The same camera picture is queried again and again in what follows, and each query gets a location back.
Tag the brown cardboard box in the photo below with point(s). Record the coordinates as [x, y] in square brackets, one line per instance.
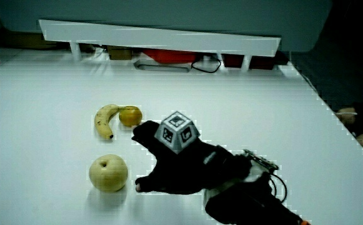
[119, 53]

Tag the pale yellow round pear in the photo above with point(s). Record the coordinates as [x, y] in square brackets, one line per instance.
[108, 172]

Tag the person's right hand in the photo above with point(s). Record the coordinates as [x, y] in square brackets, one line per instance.
[181, 168]

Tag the white raised shelf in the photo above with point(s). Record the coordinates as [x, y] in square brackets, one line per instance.
[156, 37]

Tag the yellow banana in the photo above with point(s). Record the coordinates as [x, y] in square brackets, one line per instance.
[102, 120]

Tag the grey flat tray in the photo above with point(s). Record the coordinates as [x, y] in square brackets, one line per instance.
[162, 66]

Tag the small orange fruit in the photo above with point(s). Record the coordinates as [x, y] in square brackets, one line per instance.
[130, 116]

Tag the red plastic object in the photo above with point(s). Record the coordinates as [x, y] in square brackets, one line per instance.
[170, 56]

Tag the dark red box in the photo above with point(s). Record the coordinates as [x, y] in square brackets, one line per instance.
[233, 60]
[262, 62]

